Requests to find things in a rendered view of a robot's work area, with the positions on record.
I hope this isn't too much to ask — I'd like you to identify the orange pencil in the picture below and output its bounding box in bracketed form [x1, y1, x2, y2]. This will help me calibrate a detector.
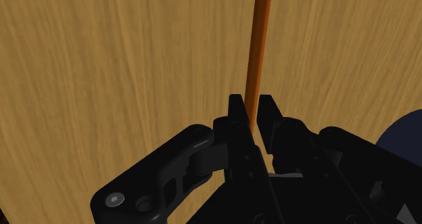
[244, 0, 274, 134]

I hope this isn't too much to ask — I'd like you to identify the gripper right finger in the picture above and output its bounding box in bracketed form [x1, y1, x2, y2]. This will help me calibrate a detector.
[256, 94, 422, 224]

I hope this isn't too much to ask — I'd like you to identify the dark blue round object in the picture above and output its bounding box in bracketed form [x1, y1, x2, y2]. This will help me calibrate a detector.
[376, 109, 422, 166]

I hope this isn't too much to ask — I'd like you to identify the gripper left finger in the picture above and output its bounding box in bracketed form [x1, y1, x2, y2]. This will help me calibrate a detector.
[89, 93, 285, 224]

